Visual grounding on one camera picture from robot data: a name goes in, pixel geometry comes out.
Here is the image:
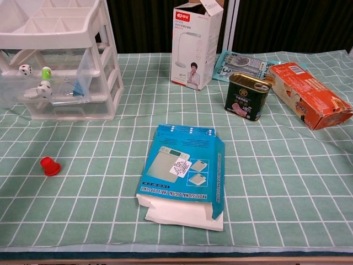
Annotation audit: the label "red plastic cap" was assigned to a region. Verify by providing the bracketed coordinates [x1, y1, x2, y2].
[40, 156, 62, 177]

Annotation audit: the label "white plastic drawer unit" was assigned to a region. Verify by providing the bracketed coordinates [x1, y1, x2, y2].
[0, 0, 125, 121]

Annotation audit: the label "blue kitchen scale box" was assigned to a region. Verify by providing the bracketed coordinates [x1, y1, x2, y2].
[136, 124, 226, 232]

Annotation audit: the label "green luncheon meat can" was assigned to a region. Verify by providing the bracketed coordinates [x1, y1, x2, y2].
[224, 72, 273, 122]

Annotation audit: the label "white desk lamp box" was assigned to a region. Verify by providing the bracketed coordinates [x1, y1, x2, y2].
[170, 0, 224, 91]

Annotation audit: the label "teal snack packet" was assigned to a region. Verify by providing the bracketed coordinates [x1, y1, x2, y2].
[211, 49, 307, 83]

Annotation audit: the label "blue plastic piece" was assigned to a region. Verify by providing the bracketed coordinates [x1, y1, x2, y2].
[72, 79, 85, 97]

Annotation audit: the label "green checked tablecloth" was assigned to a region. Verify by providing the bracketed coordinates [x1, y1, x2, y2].
[0, 49, 353, 253]

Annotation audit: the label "metal binder clip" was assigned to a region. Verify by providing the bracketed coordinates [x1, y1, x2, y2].
[61, 76, 76, 98]

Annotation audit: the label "orange carton box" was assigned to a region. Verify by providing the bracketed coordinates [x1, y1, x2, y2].
[268, 62, 353, 131]

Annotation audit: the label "green pen with football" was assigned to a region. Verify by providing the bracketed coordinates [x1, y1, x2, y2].
[23, 66, 54, 99]

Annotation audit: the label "white dice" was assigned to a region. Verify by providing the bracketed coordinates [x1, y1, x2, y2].
[18, 64, 34, 77]

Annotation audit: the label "white frame pole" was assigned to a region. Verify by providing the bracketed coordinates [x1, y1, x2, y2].
[224, 0, 241, 55]

